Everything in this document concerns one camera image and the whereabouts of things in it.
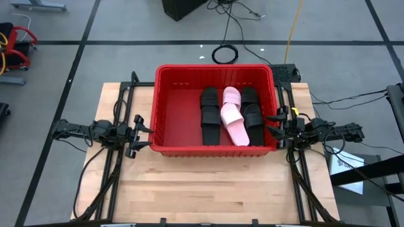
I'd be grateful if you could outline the white cable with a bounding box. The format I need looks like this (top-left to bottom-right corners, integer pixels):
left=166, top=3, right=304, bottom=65
left=11, top=13, right=32, bottom=42

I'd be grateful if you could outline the black desk frame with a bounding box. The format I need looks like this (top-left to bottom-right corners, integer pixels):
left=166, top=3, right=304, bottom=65
left=328, top=153, right=404, bottom=227

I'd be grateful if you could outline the black padded chair part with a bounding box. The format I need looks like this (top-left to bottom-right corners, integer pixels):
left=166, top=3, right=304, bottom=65
left=386, top=82, right=404, bottom=144

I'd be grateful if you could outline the black caster wheel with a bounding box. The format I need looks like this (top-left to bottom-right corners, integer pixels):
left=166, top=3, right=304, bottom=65
left=0, top=102, right=11, bottom=124

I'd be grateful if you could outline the red plastic bin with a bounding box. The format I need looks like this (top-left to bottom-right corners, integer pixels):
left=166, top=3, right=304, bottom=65
left=148, top=64, right=279, bottom=158

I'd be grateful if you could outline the thin black cable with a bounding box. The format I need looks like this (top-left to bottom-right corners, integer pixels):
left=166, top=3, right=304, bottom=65
left=321, top=143, right=404, bottom=203

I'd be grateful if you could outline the black floor cable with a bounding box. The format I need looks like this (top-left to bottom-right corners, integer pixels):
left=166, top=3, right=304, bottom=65
left=309, top=89, right=389, bottom=105
left=206, top=0, right=273, bottom=66
left=326, top=94, right=389, bottom=111

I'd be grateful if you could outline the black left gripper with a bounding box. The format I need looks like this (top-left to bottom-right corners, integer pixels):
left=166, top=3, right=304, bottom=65
left=121, top=115, right=155, bottom=158

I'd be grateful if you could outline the pink foam slide sandal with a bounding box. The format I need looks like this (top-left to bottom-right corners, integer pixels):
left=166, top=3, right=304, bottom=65
left=222, top=86, right=242, bottom=108
left=220, top=102, right=251, bottom=147

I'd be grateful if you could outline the black foam slide sandal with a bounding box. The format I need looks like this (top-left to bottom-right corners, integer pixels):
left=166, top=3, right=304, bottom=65
left=201, top=105, right=222, bottom=146
left=243, top=103, right=266, bottom=147
left=199, top=86, right=220, bottom=110
left=241, top=86, right=261, bottom=108

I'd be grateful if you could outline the yellow extension cord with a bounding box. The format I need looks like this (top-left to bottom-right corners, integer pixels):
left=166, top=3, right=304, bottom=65
left=283, top=0, right=304, bottom=64

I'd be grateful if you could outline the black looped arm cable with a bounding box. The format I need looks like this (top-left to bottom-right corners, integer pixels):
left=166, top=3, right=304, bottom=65
left=322, top=125, right=348, bottom=156

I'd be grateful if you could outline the white paper sheet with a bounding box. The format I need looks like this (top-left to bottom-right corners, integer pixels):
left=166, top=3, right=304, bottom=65
left=329, top=147, right=366, bottom=195

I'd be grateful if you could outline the black perforated box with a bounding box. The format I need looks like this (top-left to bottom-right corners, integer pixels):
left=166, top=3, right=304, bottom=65
left=268, top=63, right=301, bottom=84

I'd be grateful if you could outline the black table cable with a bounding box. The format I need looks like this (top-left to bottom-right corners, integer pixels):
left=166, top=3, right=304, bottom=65
left=72, top=146, right=107, bottom=221

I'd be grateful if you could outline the black computer tower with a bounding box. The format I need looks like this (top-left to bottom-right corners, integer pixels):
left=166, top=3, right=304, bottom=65
left=162, top=0, right=208, bottom=22

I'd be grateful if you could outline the coiled black cable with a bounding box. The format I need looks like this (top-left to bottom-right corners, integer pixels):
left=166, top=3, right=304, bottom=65
left=210, top=43, right=240, bottom=66

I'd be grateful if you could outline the grey metal foot bar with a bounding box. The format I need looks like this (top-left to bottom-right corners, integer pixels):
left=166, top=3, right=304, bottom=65
left=10, top=0, right=67, bottom=12
left=0, top=74, right=27, bottom=86

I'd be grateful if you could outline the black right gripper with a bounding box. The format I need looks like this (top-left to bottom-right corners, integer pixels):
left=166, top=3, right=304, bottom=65
left=266, top=105, right=306, bottom=149

